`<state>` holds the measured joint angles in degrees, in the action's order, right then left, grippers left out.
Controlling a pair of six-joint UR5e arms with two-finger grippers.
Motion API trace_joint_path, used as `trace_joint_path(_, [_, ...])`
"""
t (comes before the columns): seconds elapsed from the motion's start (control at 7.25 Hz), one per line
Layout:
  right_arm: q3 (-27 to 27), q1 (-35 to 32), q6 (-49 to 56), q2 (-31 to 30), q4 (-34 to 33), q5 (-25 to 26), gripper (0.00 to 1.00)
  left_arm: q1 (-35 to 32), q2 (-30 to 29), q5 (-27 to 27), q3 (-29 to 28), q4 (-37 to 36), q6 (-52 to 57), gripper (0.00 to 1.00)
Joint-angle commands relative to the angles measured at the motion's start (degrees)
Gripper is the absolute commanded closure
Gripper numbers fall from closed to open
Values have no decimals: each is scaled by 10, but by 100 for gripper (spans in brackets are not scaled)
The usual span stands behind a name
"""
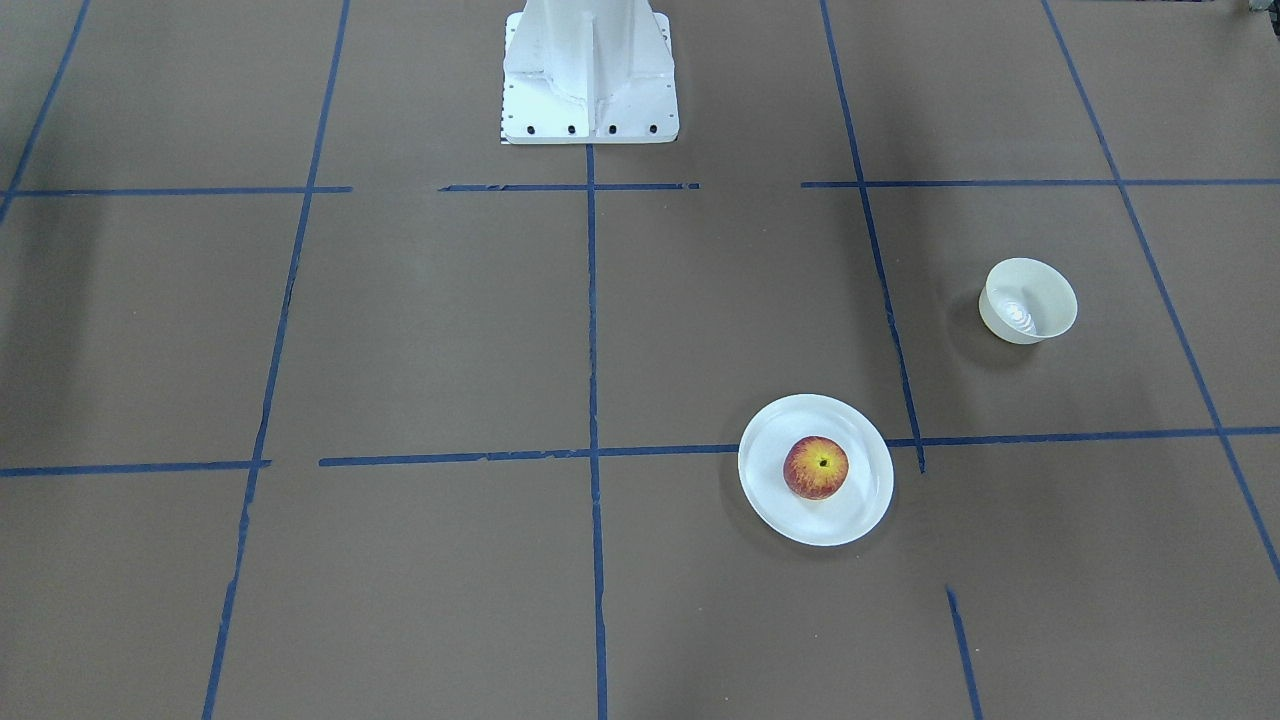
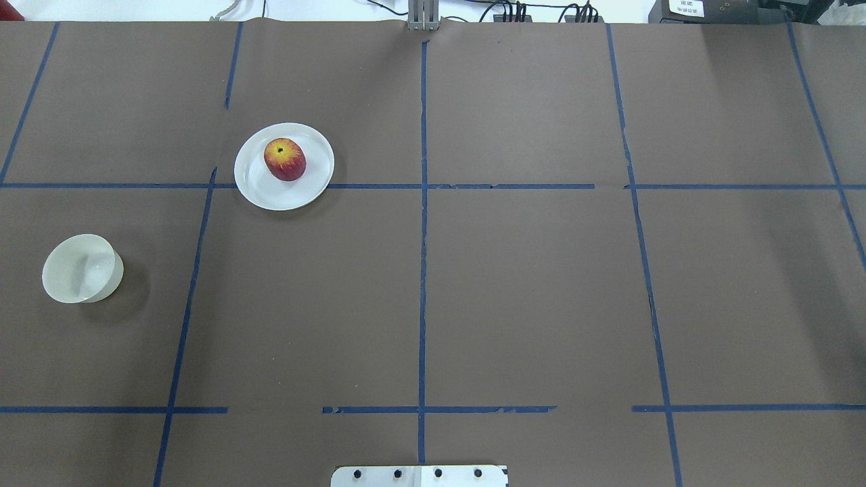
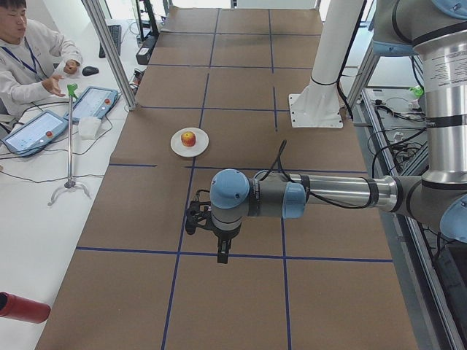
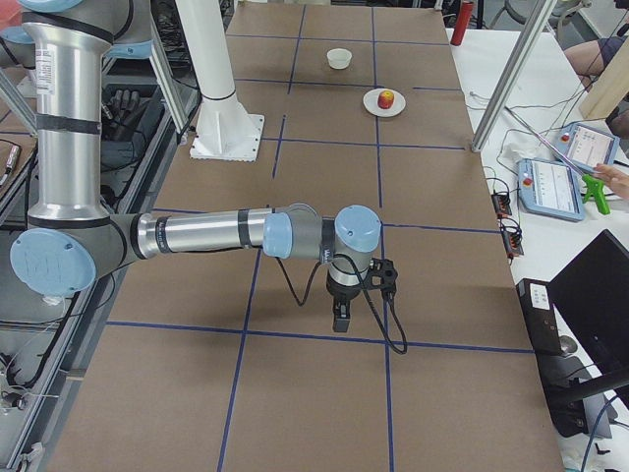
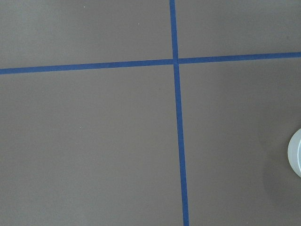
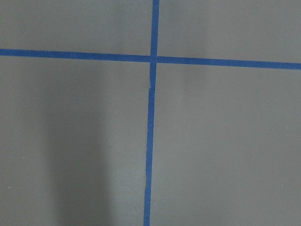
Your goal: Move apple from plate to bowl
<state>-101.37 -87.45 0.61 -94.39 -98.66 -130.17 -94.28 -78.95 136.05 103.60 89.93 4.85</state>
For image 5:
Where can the white round bowl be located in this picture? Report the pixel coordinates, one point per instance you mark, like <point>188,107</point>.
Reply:
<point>294,152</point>

